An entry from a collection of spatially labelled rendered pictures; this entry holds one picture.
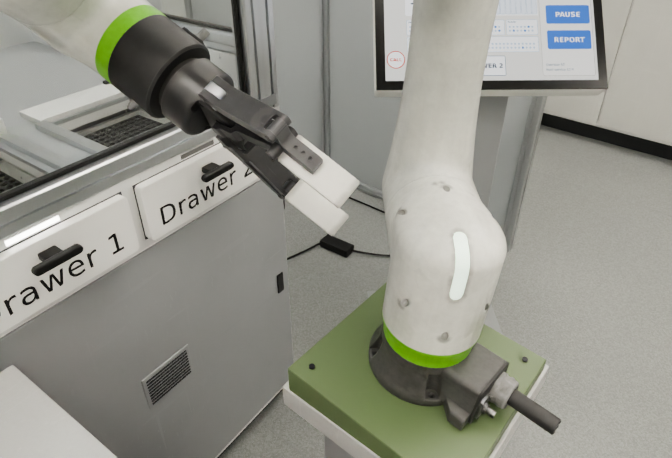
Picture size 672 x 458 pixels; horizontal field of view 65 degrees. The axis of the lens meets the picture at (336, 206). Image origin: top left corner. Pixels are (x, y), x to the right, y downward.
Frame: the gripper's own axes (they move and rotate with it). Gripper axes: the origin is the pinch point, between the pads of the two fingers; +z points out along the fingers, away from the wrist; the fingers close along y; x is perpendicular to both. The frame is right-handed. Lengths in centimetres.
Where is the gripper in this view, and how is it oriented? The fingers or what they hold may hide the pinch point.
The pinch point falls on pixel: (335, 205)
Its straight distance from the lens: 52.6
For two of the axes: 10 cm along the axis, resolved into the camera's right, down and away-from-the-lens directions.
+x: -6.2, 7.5, -2.1
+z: 7.8, 6.2, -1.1
